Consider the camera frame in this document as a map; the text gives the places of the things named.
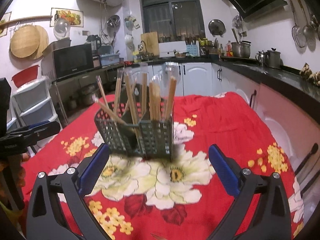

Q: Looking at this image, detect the hanging strainer ladle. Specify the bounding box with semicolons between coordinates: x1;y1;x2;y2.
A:
289;0;306;48

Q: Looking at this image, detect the steel kettle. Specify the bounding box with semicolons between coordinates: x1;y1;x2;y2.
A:
266;48;281;69

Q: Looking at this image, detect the round bamboo tray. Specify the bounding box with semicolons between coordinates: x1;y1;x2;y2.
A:
10;25;40;59

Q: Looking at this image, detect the dark green utensil basket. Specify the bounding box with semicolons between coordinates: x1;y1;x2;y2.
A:
94;101;174;160

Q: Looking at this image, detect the chopsticks pair long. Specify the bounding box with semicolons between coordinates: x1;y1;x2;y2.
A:
94;96;126;125

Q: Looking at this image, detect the red floral tablecloth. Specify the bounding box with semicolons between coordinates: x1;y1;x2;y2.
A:
19;91;304;240

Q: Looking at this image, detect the steel stock pot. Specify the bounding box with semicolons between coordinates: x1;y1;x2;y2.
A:
231;41;251;59

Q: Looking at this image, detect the chopsticks pair bottom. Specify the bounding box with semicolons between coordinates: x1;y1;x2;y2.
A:
123;73;141;140

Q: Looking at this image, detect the white plastic drawer unit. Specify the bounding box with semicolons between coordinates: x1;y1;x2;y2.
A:
11;76;60;126

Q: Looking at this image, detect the wooden cutting board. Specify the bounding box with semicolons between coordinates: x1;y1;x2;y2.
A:
140;31;159;56

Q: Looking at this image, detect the black microwave oven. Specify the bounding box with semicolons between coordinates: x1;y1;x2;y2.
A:
41;43;94;81

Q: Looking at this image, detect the hanging pot lid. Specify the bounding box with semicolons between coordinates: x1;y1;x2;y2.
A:
208;19;226;36

